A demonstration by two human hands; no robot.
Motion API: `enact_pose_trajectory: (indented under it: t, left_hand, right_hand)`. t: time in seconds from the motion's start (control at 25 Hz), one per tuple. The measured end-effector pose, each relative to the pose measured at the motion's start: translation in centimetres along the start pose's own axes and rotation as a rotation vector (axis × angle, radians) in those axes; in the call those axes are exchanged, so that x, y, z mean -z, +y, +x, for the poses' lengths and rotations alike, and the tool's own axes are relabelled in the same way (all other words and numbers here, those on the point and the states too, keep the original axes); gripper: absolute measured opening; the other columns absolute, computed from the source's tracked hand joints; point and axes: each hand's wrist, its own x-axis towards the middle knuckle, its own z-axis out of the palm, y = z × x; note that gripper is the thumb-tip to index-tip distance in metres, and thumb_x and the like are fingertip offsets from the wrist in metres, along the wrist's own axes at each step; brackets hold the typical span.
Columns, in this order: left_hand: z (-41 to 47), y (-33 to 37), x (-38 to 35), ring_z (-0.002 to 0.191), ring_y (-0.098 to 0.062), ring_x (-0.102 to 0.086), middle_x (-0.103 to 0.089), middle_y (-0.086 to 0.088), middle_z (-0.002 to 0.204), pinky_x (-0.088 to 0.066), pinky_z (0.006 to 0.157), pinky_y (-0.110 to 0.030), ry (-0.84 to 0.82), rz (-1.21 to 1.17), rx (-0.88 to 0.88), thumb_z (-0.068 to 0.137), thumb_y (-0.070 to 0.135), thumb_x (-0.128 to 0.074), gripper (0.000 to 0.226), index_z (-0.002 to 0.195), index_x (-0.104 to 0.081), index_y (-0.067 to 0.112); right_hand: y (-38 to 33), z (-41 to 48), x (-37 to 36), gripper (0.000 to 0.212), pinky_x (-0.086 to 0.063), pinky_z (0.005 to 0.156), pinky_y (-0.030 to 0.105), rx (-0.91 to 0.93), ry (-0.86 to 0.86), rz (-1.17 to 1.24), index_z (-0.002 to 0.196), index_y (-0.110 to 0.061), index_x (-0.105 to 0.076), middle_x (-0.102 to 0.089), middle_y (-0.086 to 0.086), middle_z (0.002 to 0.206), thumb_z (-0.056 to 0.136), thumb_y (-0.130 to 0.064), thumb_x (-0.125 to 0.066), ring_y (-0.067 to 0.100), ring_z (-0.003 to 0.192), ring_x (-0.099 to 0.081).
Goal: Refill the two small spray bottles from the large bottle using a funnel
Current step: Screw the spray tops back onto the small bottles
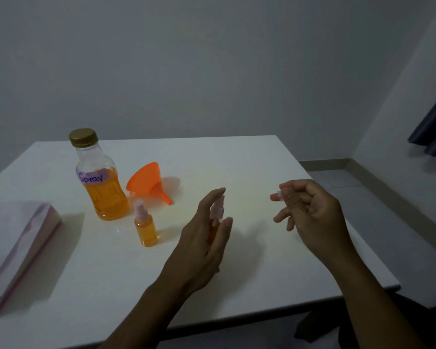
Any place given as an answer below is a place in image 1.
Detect grey baseboard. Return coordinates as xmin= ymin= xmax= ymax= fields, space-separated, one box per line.
xmin=299 ymin=158 xmax=436 ymax=251

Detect orange plastic funnel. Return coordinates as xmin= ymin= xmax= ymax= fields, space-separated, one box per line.
xmin=126 ymin=162 xmax=173 ymax=206

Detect large orange liquid bottle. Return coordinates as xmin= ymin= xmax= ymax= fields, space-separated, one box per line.
xmin=68 ymin=128 xmax=131 ymax=221

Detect white paper box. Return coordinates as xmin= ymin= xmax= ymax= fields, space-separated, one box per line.
xmin=0 ymin=200 xmax=62 ymax=320

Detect dark blue curtain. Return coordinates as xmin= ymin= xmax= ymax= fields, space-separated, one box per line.
xmin=408 ymin=84 xmax=436 ymax=158

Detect person's left forearm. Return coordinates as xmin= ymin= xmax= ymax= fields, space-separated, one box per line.
xmin=99 ymin=276 xmax=189 ymax=349

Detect small orange spray bottle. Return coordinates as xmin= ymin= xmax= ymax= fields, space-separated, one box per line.
xmin=208 ymin=195 xmax=226 ymax=246
xmin=133 ymin=198 xmax=159 ymax=248

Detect person's right hand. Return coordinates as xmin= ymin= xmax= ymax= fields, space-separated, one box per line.
xmin=270 ymin=180 xmax=354 ymax=267

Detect person's dark trousers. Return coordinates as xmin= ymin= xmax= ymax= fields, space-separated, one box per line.
xmin=294 ymin=292 xmax=436 ymax=349

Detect person's left hand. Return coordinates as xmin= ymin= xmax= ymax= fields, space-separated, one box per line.
xmin=156 ymin=188 xmax=234 ymax=298

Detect person's right forearm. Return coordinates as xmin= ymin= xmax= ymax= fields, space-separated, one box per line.
xmin=326 ymin=246 xmax=428 ymax=349

